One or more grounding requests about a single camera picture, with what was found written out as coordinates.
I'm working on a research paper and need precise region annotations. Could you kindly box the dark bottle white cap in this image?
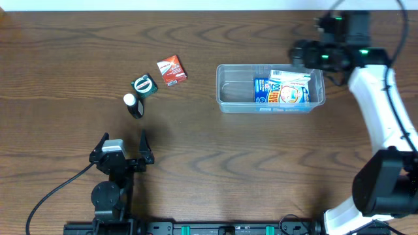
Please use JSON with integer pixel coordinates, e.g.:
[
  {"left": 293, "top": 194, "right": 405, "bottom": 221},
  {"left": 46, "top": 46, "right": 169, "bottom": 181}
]
[{"left": 123, "top": 93, "right": 144, "bottom": 119}]

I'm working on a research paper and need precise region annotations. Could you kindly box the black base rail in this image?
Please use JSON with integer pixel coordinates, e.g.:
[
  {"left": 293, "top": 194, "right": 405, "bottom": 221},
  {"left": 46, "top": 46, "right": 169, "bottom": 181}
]
[{"left": 63, "top": 219, "right": 325, "bottom": 235}]

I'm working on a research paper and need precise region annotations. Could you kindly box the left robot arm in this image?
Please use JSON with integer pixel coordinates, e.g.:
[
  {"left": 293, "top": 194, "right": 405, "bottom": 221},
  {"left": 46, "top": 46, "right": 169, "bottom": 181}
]
[{"left": 89, "top": 131, "right": 155, "bottom": 231}]

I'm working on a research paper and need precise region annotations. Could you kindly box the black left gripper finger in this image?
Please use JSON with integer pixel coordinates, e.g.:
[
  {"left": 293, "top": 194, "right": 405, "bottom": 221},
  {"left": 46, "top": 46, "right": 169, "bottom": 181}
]
[
  {"left": 138, "top": 130, "right": 152, "bottom": 155},
  {"left": 93, "top": 133, "right": 109, "bottom": 155}
]

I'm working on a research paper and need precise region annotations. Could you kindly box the blue fever patch box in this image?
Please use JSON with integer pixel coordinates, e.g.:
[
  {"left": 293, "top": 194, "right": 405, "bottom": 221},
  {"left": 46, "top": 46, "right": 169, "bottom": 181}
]
[{"left": 253, "top": 77, "right": 310, "bottom": 104}]

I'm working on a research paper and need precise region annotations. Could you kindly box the green round-label box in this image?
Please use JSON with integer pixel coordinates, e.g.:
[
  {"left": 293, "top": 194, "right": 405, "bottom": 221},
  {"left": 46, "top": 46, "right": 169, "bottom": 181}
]
[{"left": 131, "top": 74, "right": 158, "bottom": 99}]

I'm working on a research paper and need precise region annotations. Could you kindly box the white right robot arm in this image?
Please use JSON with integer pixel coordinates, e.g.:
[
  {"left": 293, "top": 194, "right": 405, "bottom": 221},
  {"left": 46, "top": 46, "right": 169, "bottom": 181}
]
[{"left": 216, "top": 10, "right": 417, "bottom": 234}]

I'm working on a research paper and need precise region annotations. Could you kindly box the red small box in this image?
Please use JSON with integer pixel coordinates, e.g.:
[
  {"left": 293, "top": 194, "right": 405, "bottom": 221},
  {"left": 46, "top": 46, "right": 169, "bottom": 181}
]
[{"left": 157, "top": 55, "right": 187, "bottom": 87}]

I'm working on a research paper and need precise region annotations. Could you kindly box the white sachet packet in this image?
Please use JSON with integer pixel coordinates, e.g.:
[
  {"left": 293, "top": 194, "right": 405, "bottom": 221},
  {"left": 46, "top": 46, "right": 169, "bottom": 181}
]
[{"left": 268, "top": 70, "right": 311, "bottom": 103}]

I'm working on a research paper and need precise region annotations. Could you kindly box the clear plastic container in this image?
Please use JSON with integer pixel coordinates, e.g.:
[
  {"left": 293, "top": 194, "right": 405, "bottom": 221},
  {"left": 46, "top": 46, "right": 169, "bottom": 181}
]
[{"left": 216, "top": 64, "right": 325, "bottom": 114}]

